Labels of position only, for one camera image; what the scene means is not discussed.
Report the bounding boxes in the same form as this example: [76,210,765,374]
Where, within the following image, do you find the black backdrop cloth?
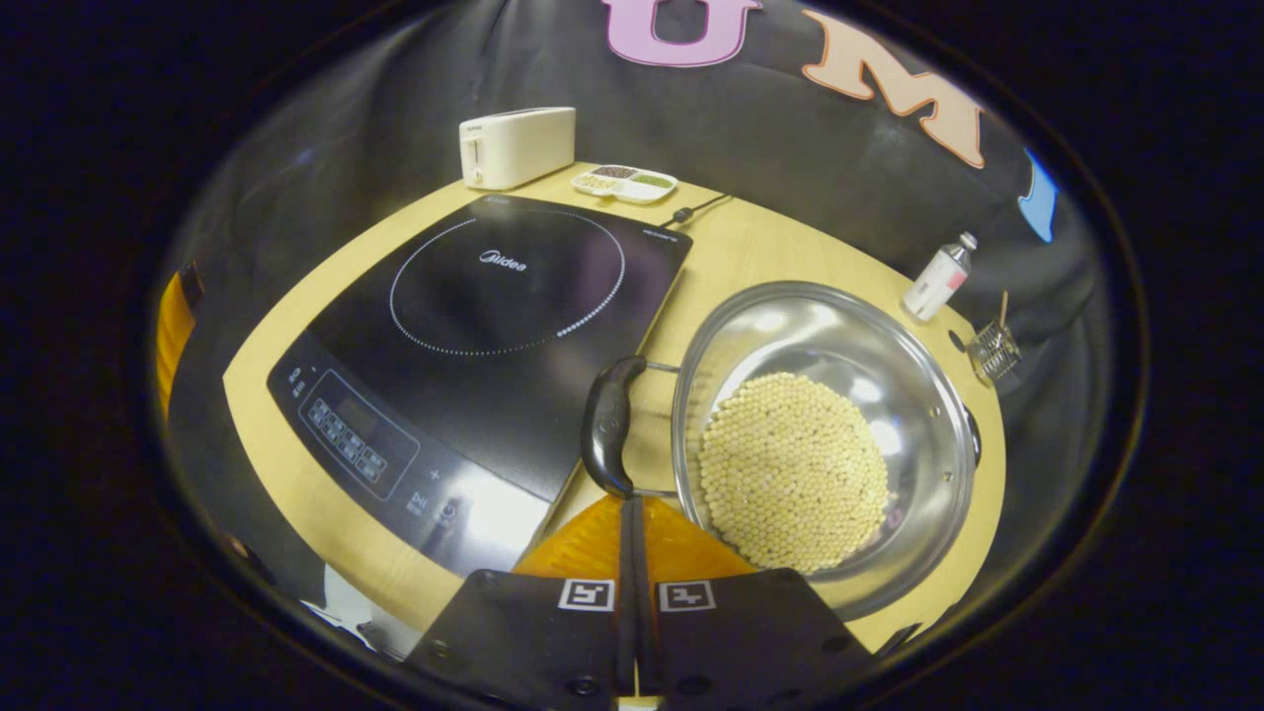
[163,0,1117,554]

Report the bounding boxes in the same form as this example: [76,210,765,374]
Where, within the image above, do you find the black induction cooktop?
[267,194,694,579]

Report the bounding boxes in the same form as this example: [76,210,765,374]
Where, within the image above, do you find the black power cable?
[660,194,734,230]

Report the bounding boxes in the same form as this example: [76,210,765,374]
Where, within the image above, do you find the pile of soybeans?
[698,371,890,576]

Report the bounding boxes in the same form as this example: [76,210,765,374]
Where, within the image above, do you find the glass wire holder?
[966,318,1023,386]

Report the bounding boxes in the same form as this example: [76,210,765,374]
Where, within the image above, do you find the white divided bean tray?
[572,164,679,205]

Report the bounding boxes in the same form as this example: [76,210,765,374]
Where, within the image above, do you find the stainless steel pot black handles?
[581,280,984,623]

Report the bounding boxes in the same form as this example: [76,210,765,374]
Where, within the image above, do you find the clear plastic bottle white label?
[903,232,980,323]

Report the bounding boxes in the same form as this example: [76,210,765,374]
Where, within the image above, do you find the white toaster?
[459,107,577,192]

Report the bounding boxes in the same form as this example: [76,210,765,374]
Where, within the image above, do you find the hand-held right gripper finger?
[403,494,639,702]
[635,497,876,704]

